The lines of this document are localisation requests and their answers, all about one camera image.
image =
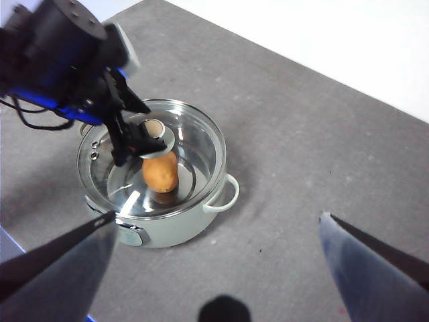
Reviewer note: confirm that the brown potato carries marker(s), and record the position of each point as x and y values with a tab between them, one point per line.
161	174

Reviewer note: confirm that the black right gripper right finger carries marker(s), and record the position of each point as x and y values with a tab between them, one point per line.
375	278

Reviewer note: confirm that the glass lid with green knob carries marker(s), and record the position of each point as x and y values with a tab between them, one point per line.
197	134

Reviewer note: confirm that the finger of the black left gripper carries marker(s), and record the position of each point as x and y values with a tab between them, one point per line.
129	99
124	144

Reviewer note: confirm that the sage green electric pot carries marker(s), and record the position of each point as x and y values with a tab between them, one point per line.
174	234

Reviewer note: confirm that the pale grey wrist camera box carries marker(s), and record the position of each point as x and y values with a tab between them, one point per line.
129	50

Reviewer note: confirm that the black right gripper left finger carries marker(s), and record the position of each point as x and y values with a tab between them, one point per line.
60	275

